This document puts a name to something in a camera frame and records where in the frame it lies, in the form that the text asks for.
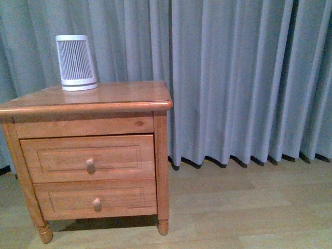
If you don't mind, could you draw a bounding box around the lower drawer wooden knob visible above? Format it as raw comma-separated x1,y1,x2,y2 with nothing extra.
93,198,102,212

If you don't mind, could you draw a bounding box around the grey pleated curtain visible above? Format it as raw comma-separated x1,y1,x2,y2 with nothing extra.
1,1,331,166

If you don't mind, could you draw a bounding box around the upper drawer wooden knob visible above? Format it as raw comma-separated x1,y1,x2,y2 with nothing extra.
85,158,95,174

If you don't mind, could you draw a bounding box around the white ribbed air purifier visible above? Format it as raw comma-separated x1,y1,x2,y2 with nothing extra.
56,35,98,91

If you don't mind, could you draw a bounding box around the drawer wooden knob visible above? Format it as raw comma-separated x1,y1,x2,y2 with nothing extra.
85,158,95,174
93,198,102,212

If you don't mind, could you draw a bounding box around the wooden nightstand cabinet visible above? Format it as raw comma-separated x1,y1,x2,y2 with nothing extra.
1,81,173,243

